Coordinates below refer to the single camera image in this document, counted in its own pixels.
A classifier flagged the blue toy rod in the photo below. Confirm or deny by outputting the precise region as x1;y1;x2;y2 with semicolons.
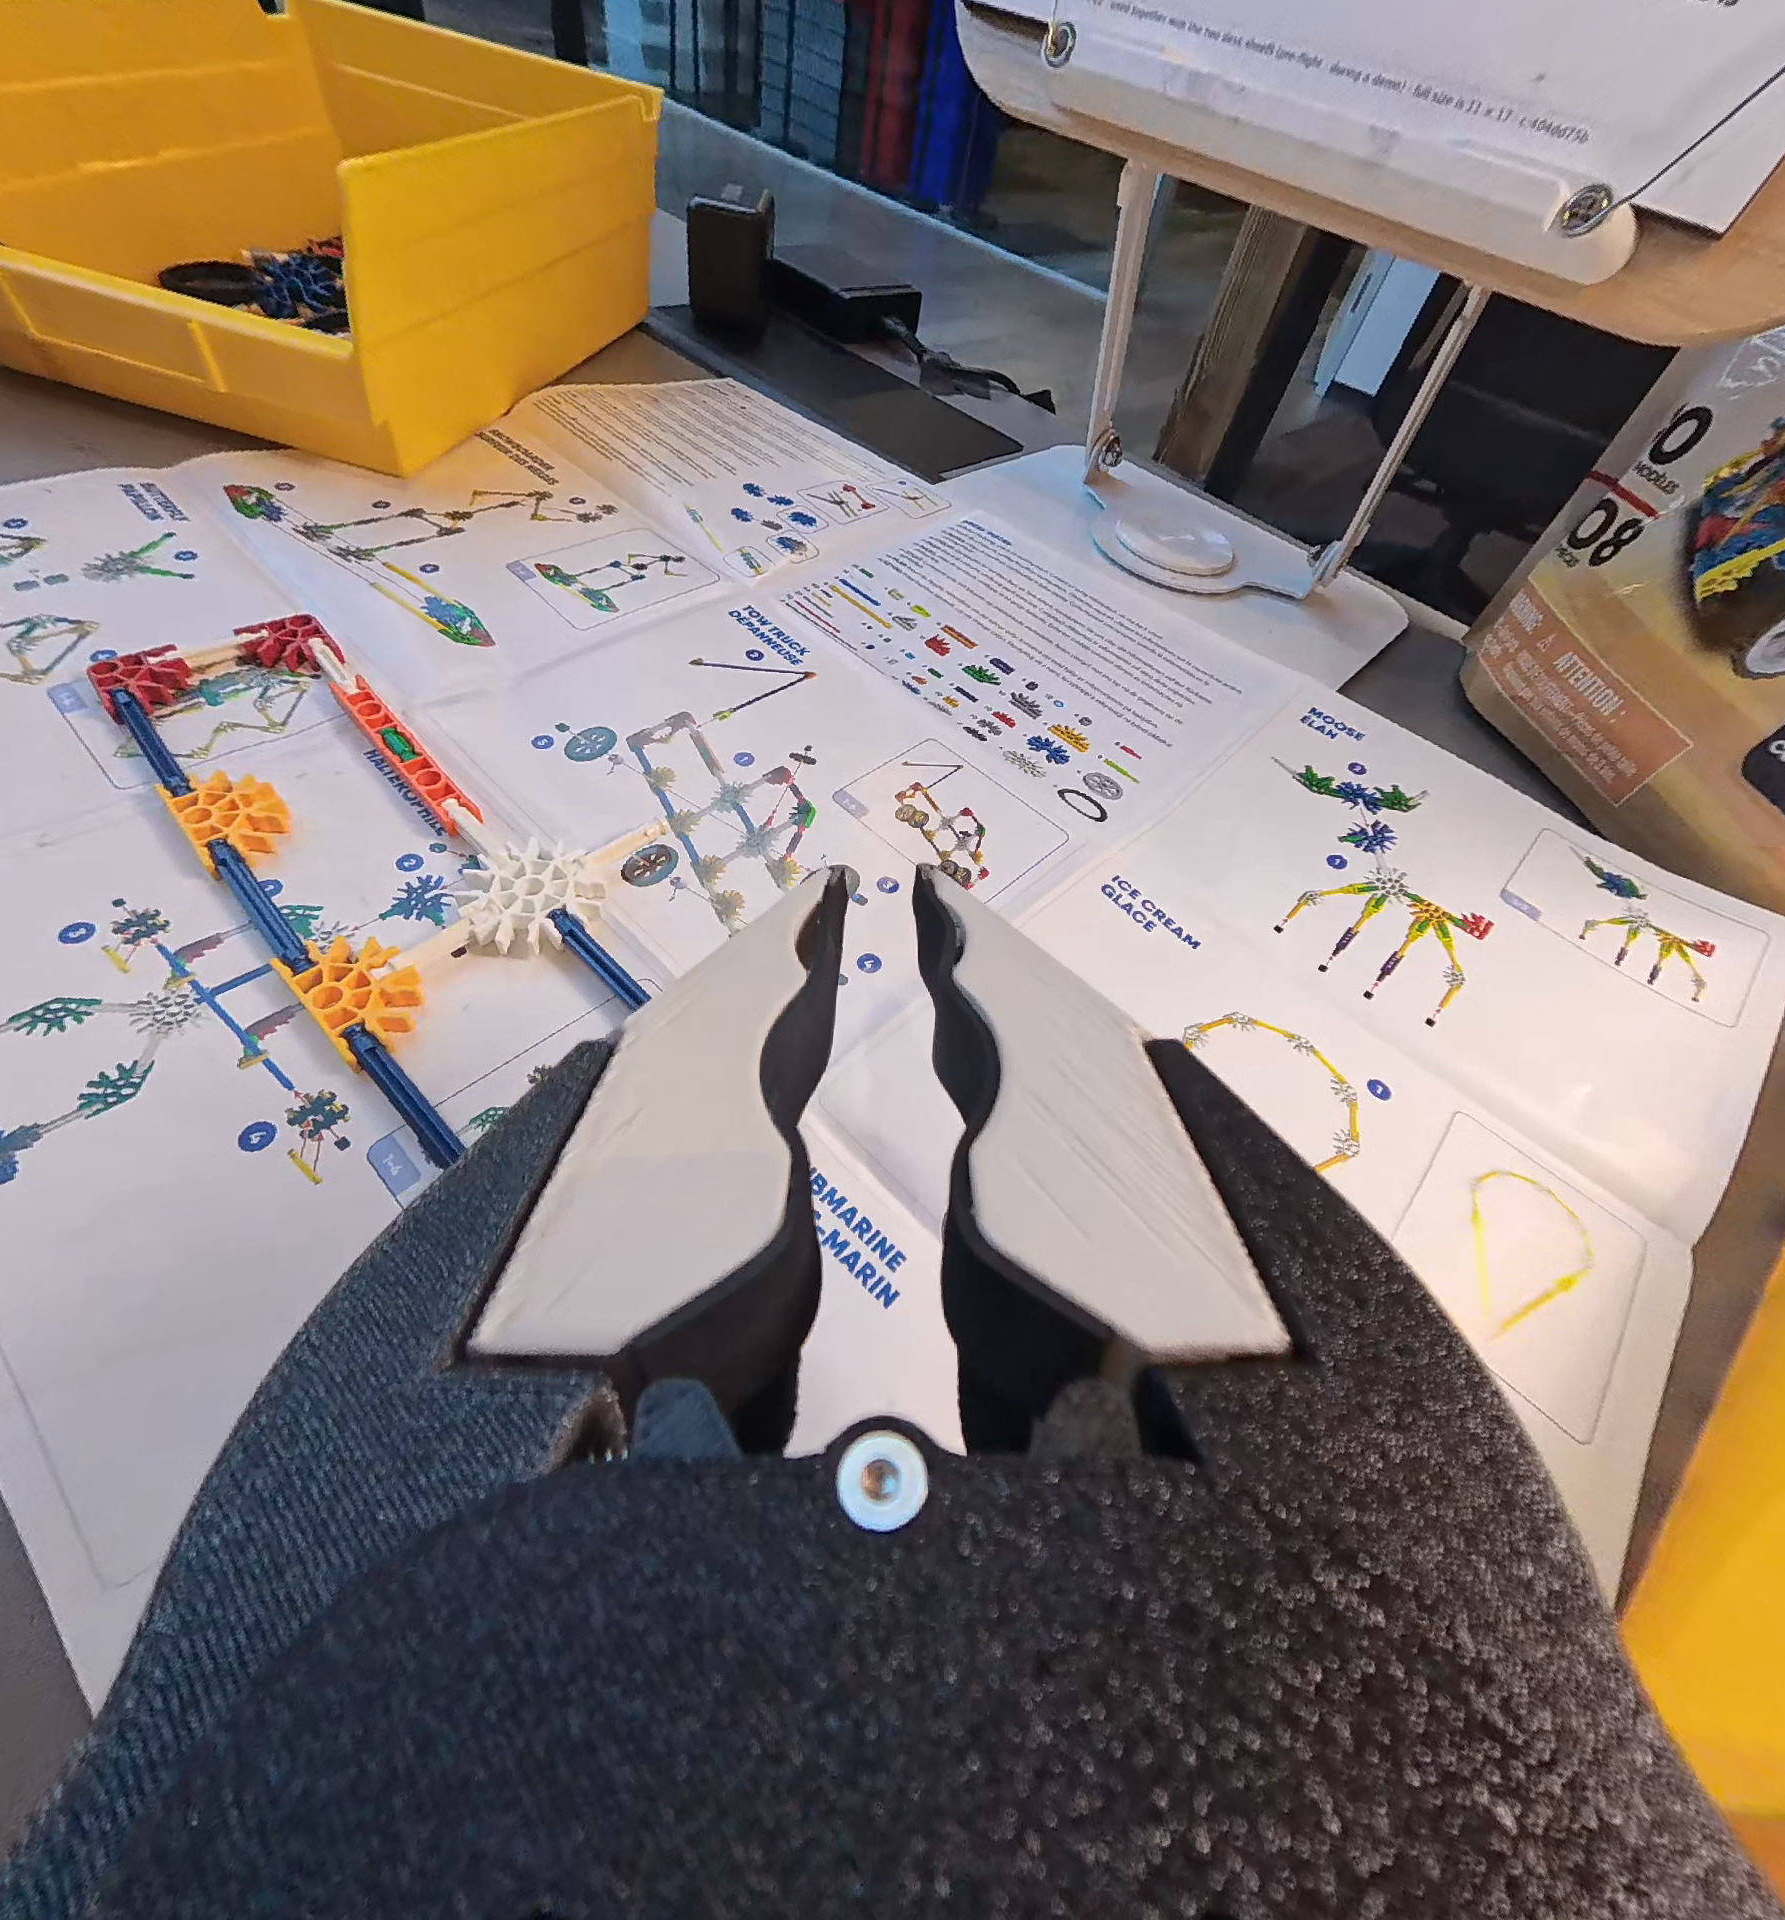
211;841;318;977
111;698;192;798
548;906;656;1010
343;1029;471;1172

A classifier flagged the cardboard toy box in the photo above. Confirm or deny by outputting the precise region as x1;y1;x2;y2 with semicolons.
1459;292;1785;1010

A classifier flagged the black power adapter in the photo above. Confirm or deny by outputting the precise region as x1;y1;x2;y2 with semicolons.
766;256;928;343

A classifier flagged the white snowflake connector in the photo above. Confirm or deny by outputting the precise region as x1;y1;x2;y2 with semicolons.
453;841;609;960

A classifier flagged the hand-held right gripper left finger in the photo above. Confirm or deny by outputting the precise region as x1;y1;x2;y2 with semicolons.
462;863;851;1454

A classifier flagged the white instruction sheet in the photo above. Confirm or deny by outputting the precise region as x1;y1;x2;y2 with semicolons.
0;382;1785;1712

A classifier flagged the wooden post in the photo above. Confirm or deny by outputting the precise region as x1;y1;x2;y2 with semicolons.
1155;202;1338;498

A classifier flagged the black flat pad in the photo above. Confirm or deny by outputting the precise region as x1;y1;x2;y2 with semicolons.
645;301;1028;481

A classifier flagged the black cable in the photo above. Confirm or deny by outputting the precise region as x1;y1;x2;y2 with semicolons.
892;323;1059;414

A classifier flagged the white document stand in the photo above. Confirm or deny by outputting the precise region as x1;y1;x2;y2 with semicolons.
955;0;1643;696

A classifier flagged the orange toy bar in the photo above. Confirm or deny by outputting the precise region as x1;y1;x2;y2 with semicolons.
330;675;485;840

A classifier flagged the printed paper page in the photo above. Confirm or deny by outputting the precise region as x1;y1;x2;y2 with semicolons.
967;0;1785;234

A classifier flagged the red toy connector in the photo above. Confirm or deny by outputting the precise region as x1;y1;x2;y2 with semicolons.
86;646;192;721
232;614;336;681

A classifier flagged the pile of toy pieces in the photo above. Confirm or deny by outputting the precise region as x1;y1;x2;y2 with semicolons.
156;232;355;336

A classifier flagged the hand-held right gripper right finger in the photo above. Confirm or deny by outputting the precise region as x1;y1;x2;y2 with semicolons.
912;863;1295;1454

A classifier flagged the small black box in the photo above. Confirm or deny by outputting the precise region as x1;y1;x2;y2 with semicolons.
684;187;777;339

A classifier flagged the yellow plastic bin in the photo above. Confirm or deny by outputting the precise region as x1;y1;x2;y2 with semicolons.
0;0;666;480
1619;1110;1785;1920

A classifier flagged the yellow toy connector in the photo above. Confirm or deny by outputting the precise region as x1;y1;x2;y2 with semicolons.
156;774;295;877
274;937;427;1072

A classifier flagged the row of coloured folders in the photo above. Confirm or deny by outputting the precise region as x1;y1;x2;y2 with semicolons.
593;0;1015;213

